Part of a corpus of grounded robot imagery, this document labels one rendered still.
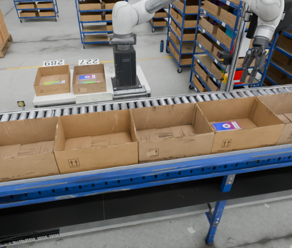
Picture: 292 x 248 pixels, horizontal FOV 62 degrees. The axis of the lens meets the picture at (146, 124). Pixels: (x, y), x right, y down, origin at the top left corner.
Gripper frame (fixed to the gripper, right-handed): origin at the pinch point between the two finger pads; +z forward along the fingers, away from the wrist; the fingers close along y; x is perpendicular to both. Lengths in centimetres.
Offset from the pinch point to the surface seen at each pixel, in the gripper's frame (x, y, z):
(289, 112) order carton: -54, 8, 9
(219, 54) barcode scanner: -26, 64, -21
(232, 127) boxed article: -12.1, 9.7, 28.9
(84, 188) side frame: 67, 11, 79
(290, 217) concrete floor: -107, 11, 87
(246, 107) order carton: -20.6, 13.1, 14.8
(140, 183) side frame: 40, 5, 70
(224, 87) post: -49, 71, 1
